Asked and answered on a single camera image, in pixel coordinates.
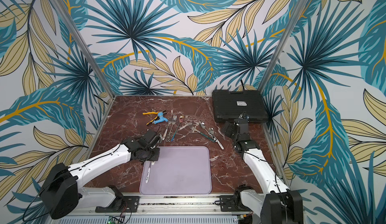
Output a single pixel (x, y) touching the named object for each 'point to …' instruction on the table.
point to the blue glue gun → (161, 118)
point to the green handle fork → (192, 127)
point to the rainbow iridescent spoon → (181, 119)
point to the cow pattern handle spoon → (211, 131)
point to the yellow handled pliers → (156, 118)
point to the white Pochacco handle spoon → (219, 143)
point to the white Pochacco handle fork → (148, 174)
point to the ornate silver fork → (174, 117)
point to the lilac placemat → (181, 170)
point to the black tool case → (227, 105)
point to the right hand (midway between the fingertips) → (232, 126)
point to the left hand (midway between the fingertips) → (155, 157)
